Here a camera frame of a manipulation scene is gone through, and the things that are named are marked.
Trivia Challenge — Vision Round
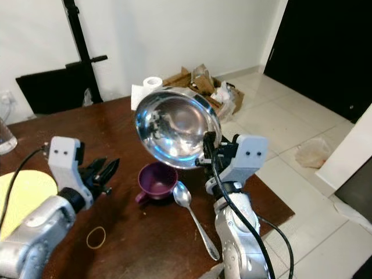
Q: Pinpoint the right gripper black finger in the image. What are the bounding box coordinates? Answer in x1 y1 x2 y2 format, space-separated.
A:
202 131 218 166

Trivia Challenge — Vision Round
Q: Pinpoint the shiny steel bowl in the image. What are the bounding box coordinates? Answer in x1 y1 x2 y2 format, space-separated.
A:
134 87 223 170

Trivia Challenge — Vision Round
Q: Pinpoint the purple cup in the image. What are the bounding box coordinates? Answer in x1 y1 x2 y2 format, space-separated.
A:
134 161 178 206

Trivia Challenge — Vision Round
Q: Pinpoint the brown rubber band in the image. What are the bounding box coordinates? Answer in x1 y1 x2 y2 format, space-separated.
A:
86 226 107 250

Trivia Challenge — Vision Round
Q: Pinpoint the silver metal spoon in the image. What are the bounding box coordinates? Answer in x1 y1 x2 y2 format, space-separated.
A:
172 181 221 262

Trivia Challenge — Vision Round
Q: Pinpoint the open cardboard box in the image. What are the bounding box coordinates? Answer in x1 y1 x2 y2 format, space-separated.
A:
162 63 245 115

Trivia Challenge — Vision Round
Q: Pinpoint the yellow plate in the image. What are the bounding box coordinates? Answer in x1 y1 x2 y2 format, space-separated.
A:
0 169 58 242

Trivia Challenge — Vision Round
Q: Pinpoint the white paper towel roll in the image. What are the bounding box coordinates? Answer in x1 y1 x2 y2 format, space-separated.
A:
131 76 164 112

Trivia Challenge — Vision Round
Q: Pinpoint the clear plastic bag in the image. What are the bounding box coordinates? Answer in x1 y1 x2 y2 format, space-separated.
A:
295 137 332 170

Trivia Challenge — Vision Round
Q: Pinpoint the black flat panel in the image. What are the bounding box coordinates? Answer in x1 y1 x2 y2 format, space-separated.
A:
15 64 91 116

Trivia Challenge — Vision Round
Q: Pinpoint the white cabinet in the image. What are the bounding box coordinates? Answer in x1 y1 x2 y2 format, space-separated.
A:
315 102 372 194

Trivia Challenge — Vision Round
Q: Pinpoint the black pole stand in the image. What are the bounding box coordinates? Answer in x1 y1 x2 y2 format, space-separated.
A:
62 0 109 107

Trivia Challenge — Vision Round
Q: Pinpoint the black door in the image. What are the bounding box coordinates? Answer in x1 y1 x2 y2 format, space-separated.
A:
263 0 372 124

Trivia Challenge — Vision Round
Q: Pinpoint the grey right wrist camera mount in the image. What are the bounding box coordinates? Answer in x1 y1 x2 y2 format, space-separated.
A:
232 134 278 187

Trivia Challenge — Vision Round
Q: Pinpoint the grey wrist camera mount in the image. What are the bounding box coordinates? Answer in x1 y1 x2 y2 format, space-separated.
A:
232 134 278 187
48 136 85 192

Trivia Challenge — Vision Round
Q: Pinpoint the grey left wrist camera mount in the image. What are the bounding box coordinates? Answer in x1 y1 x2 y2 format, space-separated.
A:
48 136 85 192

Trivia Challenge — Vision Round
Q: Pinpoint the white wall socket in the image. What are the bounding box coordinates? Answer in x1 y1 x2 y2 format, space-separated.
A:
2 90 17 109

